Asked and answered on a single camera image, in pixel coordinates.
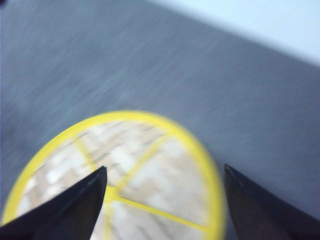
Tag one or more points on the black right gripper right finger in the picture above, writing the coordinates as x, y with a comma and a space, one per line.
257, 214

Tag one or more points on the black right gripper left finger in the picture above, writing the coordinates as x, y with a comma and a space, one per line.
71, 215

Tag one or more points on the woven bamboo steamer lid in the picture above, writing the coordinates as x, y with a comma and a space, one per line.
161, 182

